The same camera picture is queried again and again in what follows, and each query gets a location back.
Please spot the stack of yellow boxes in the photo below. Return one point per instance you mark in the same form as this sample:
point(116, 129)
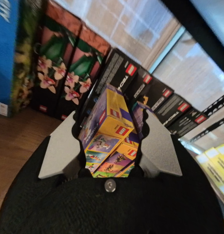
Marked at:
point(214, 164)

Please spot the row of black toy boxes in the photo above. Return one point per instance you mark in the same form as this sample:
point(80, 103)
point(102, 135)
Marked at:
point(115, 73)

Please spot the dark foliage toy box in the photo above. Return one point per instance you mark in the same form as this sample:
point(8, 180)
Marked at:
point(26, 55)

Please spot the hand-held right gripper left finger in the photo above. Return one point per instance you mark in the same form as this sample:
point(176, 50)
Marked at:
point(61, 153)

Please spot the purple toy box yellow lid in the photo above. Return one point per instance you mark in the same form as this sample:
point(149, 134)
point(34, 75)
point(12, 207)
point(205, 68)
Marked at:
point(138, 117)

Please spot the blue toy box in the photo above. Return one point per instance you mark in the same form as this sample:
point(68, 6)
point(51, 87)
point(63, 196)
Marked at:
point(4, 55)

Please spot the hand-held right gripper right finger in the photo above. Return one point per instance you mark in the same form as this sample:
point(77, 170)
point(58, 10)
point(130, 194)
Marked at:
point(159, 150)

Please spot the black metal rack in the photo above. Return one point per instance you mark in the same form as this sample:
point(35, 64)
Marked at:
point(199, 29)

